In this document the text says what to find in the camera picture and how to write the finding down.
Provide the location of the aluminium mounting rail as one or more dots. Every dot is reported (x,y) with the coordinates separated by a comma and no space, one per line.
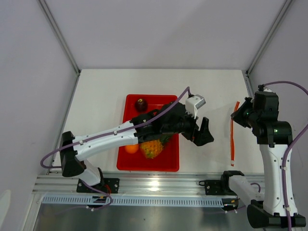
(132,184)

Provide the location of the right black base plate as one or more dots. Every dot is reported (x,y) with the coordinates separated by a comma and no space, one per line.
(212,187)

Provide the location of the red plastic tray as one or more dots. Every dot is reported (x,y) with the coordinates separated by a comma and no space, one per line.
(169,158)

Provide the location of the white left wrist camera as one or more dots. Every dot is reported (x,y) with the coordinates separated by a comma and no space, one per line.
(193,103)

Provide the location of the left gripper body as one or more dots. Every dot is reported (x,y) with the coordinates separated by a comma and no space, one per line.
(186,126)

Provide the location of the yellow pineapple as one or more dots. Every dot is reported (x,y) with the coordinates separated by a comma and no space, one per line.
(152,149)

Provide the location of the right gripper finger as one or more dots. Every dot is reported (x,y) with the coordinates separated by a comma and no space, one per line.
(246,107)
(239,118)

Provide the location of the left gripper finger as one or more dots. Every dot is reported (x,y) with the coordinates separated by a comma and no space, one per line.
(204,125)
(201,138)

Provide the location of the white slotted cable duct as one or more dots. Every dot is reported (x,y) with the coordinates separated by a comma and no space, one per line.
(133,201)

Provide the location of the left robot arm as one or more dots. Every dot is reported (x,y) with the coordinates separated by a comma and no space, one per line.
(171,119)

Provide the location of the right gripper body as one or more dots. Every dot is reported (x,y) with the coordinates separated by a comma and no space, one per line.
(252,115)

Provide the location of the orange fruit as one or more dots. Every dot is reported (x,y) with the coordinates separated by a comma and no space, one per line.
(131,149)

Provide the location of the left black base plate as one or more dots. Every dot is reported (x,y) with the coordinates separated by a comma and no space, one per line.
(110,186)

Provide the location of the clear zip top bag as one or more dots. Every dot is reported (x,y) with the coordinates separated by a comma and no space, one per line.
(232,144)

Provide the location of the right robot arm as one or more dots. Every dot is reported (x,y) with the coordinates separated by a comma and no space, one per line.
(274,208)

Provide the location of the dark red apple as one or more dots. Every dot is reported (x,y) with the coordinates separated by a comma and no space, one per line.
(141,105)

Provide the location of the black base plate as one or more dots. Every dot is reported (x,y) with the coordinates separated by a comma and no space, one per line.
(212,187)
(110,186)

